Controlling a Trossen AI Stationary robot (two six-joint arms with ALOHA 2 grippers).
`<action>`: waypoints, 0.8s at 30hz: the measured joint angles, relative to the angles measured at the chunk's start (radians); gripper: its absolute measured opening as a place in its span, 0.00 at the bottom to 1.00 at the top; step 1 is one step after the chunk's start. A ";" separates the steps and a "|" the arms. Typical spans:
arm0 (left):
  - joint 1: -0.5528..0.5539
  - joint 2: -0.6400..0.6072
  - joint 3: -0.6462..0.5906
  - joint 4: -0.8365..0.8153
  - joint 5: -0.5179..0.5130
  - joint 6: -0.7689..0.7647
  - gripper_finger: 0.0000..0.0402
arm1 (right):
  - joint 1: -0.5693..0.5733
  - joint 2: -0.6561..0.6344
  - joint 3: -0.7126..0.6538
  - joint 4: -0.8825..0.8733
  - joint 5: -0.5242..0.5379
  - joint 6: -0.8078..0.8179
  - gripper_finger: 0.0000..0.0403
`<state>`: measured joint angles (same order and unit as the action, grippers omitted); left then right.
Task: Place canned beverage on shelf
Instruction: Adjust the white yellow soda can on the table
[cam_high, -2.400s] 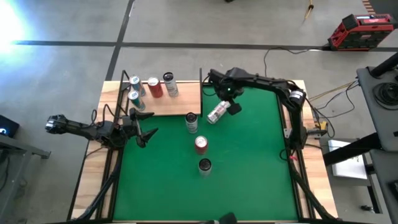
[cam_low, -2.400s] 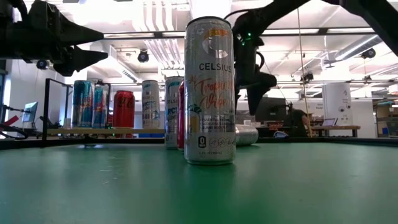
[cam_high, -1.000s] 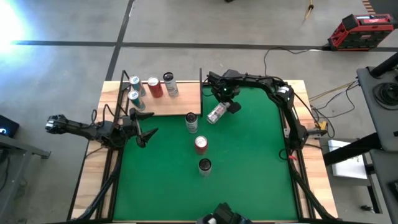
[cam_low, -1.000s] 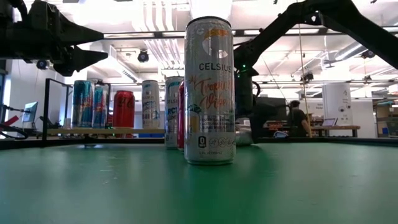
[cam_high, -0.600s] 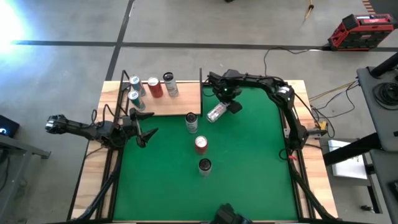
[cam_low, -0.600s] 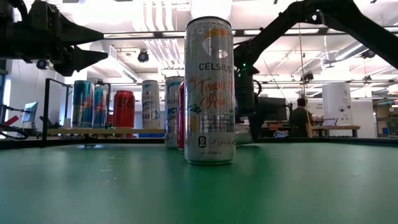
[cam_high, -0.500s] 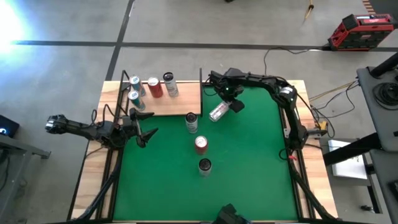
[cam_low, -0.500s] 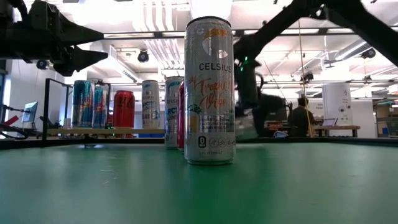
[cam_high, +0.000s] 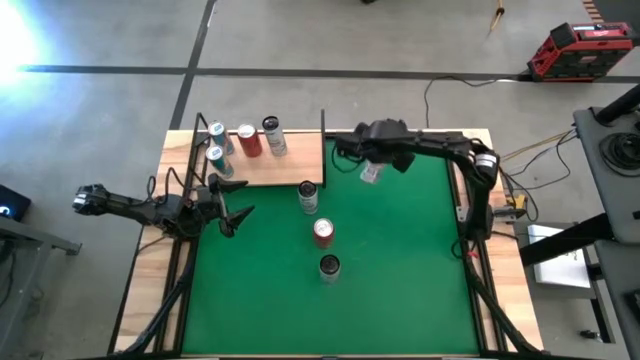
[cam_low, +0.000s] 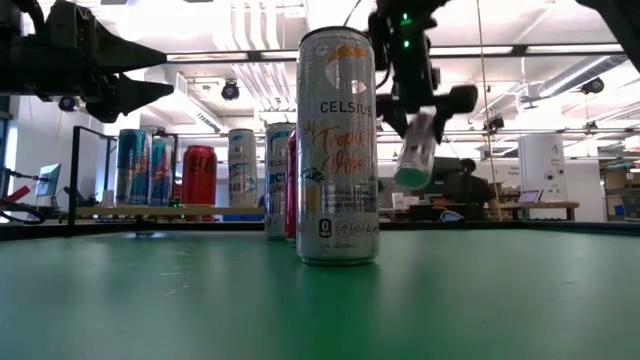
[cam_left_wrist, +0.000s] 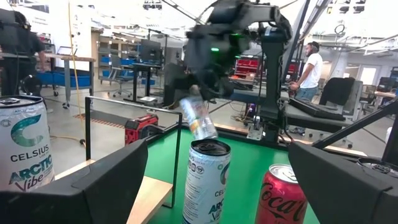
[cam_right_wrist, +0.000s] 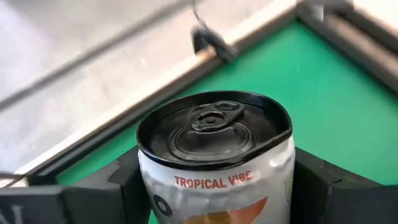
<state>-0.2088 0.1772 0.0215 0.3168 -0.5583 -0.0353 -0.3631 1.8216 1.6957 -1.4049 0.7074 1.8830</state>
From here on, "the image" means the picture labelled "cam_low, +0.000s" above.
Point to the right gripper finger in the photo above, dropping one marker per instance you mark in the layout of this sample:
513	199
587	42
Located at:
392	112
455	102

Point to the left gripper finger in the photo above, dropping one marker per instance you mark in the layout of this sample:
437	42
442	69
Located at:
122	52
127	95

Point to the white Celsius can orange print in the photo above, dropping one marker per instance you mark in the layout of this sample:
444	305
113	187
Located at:
337	200
415	160

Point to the teal Red Bull can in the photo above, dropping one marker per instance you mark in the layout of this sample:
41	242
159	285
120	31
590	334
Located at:
161	175
132	170

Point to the red Coca-Cola can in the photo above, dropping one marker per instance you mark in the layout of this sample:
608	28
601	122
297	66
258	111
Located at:
199	175
291	200

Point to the white Celsius Arctic can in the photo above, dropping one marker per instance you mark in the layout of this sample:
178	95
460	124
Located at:
276	200
243	170

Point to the wooden shelf board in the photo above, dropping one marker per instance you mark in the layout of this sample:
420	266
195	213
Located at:
150	212

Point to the black ceiling spotlight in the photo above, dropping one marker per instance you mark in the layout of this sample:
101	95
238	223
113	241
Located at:
230	91
592	85
67	104
495	123

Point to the black monitor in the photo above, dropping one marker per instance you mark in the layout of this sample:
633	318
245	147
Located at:
447	170

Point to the person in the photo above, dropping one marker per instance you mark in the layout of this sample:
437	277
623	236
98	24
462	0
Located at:
475	192

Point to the small tilted monitor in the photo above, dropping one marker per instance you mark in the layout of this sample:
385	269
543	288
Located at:
47	181

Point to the open laptop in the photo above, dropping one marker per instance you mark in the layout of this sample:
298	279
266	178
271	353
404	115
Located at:
531	196

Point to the wooden background table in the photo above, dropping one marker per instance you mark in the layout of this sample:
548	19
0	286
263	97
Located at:
550	204

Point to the red flat object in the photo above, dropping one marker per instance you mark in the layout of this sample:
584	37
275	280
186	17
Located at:
12	194

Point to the background storage rack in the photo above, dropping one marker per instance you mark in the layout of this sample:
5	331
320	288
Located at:
620	190

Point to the green table mat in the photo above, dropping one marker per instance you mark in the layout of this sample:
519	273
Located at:
450	300

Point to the black metal shelf frame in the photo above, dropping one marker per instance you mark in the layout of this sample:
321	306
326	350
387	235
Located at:
75	175

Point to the black table border frame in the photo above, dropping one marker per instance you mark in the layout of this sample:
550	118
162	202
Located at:
50	231

